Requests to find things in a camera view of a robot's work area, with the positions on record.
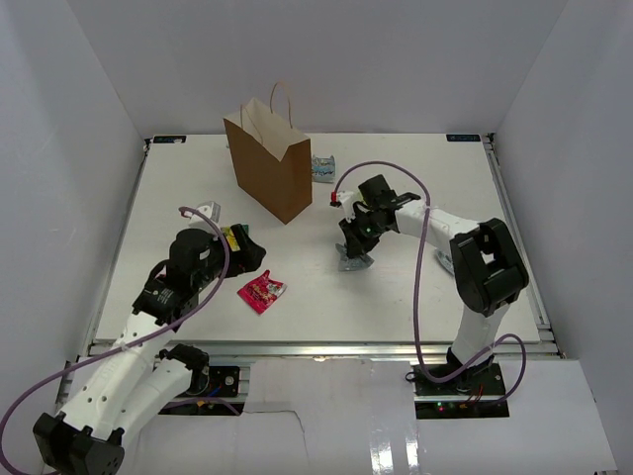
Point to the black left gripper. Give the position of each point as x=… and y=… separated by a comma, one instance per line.
x=248, y=257

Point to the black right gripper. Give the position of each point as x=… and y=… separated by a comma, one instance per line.
x=357, y=245

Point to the silver grey snack packet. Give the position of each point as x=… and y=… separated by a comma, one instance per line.
x=348, y=264

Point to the red pink snack packet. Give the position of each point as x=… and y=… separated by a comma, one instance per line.
x=262, y=292

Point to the silver blue snack packet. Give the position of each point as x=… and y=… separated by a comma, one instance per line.
x=445, y=261

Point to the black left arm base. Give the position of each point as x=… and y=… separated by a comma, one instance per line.
x=214, y=381

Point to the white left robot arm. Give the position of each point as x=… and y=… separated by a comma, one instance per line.
x=92, y=431

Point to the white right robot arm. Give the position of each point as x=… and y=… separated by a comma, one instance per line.
x=488, y=270

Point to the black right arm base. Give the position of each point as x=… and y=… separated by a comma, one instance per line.
x=472, y=395

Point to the brown paper bag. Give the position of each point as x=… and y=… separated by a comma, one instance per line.
x=271, y=158

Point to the blue white snack packet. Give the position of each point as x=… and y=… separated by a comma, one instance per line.
x=323, y=169

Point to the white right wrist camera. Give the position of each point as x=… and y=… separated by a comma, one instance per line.
x=344, y=200

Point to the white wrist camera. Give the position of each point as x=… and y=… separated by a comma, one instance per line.
x=204, y=214
x=344, y=200

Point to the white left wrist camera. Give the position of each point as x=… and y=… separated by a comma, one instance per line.
x=204, y=214

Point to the aluminium table frame rail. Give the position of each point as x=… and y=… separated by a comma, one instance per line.
x=376, y=313

